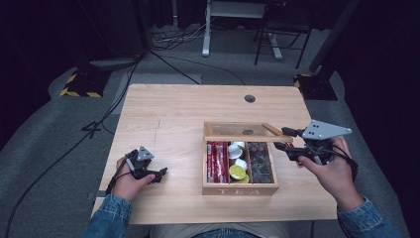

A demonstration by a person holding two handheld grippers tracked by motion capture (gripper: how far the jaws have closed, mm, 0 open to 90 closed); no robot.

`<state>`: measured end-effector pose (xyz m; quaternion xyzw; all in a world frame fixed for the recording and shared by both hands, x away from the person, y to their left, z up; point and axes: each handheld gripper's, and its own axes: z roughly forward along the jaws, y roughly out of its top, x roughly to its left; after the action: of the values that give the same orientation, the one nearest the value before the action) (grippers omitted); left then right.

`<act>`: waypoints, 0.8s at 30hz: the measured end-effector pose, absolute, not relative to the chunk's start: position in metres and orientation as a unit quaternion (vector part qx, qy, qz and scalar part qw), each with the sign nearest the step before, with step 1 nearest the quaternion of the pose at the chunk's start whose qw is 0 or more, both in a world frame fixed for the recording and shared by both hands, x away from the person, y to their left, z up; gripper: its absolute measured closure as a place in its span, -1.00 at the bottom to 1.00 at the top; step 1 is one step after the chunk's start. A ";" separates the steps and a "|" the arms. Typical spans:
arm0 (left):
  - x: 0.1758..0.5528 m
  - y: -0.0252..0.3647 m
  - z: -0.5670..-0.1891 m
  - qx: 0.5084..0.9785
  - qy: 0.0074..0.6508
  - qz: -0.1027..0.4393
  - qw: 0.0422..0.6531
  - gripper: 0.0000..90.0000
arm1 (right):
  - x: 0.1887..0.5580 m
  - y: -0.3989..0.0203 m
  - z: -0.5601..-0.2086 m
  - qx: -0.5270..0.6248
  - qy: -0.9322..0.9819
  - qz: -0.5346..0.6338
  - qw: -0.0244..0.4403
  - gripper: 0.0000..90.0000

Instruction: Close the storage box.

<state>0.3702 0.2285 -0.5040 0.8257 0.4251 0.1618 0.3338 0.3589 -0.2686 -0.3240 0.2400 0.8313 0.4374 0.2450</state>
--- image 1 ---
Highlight slanted dark stand pole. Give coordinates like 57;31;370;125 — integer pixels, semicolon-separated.
308;0;362;74

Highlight person's torso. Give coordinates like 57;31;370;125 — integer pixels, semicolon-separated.
150;222;291;238

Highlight black stand base yellow stripes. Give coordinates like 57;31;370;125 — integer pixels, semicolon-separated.
292;72;339;101
58;66;112;99

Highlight person's left hand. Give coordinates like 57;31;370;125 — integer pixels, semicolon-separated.
111;157;157;202

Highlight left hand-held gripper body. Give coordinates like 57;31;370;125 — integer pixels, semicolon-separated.
124;145;156;181

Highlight wooden tea box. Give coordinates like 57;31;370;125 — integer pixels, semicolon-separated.
201;138;280;196

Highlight white desk frame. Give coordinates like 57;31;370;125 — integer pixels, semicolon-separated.
201;0;284;61

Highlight person's right hand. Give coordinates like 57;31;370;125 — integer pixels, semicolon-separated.
297;135;367;213

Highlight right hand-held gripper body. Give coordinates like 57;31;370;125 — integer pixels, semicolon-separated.
290;119;354;167

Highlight glass box lid wooden frame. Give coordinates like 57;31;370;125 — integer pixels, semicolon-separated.
203;121;294;144

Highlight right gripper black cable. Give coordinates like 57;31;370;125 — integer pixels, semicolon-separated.
325;144;360;183

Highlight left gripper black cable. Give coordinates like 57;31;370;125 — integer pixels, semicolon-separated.
105;149;139;196

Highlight pile of dark tea bags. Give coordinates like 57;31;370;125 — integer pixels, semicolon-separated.
247;142;275;184

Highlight black chair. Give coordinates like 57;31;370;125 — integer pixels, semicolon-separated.
253;0;313;70

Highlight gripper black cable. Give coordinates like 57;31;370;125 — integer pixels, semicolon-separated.
105;149;139;196
325;144;360;183

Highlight bundle of floor cables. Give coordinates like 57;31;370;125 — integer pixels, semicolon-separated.
151;18;212;52

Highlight small grey plate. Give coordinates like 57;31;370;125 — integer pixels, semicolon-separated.
86;189;107;201

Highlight long black floor cable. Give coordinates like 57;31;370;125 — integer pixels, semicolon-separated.
3;54;144;238

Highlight row of red packets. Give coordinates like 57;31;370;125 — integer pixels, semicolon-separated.
206;141;231;184

